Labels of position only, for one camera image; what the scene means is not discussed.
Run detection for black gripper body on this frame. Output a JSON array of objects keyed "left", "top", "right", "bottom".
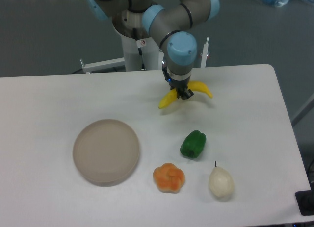
[{"left": 162, "top": 67, "right": 191, "bottom": 88}]

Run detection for yellow banana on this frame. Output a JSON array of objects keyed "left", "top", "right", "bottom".
[{"left": 158, "top": 81, "right": 213, "bottom": 109}]

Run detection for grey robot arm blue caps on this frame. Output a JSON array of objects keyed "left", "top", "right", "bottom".
[{"left": 87, "top": 0, "right": 220, "bottom": 100}]

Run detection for green bell pepper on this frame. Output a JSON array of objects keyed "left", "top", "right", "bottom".
[{"left": 180, "top": 130, "right": 207, "bottom": 159}]

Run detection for orange knotted bread roll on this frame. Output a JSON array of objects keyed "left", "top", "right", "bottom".
[{"left": 153, "top": 163, "right": 185, "bottom": 193}]

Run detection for beige round plate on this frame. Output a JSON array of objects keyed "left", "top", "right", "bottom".
[{"left": 73, "top": 119, "right": 140, "bottom": 186}]

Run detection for white pear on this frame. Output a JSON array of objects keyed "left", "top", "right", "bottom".
[{"left": 209, "top": 161, "right": 235, "bottom": 200}]

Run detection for grey table leg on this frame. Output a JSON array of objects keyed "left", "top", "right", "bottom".
[{"left": 291, "top": 93, "right": 314, "bottom": 127}]

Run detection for black device at table edge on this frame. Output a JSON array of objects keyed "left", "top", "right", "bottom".
[{"left": 295, "top": 190, "right": 314, "bottom": 216}]

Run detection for white metal bracket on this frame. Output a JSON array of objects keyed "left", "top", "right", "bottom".
[{"left": 200, "top": 37, "right": 210, "bottom": 68}]

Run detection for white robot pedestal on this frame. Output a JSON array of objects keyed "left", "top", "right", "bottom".
[{"left": 80, "top": 10, "right": 163, "bottom": 73}]

